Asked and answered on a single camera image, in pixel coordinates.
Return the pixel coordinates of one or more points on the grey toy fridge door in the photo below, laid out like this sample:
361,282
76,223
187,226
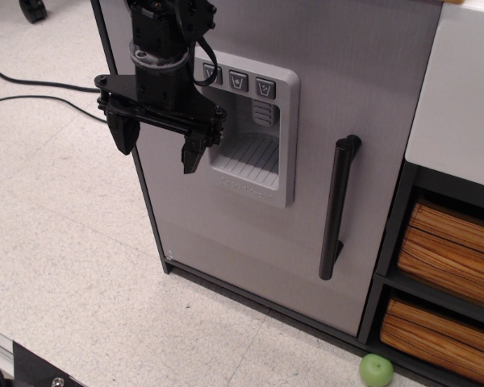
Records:
291,206

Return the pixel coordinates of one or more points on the lower wooden striped bin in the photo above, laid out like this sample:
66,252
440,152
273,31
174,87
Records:
436,338

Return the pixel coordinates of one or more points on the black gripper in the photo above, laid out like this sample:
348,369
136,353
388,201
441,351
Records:
166,100

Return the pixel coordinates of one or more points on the grey water dispenser panel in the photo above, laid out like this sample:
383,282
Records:
257,155

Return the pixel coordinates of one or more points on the wooden striped bin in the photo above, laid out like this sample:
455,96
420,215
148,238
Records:
436,338
444,248

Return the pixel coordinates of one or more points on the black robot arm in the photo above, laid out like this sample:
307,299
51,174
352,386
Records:
166,33

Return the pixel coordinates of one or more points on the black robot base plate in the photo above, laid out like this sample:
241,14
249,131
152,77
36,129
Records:
32,370

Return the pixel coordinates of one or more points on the green toy apple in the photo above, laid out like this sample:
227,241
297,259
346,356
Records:
376,371

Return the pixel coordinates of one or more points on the dark grey toy kitchen cabinet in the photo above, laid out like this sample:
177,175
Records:
414,183

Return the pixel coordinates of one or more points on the black caster wheel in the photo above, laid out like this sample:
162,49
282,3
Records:
33,10

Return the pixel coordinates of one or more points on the upper wooden striped bin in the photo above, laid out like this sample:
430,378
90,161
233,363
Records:
444,248

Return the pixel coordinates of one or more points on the black bar door handle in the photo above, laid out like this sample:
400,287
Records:
345,152

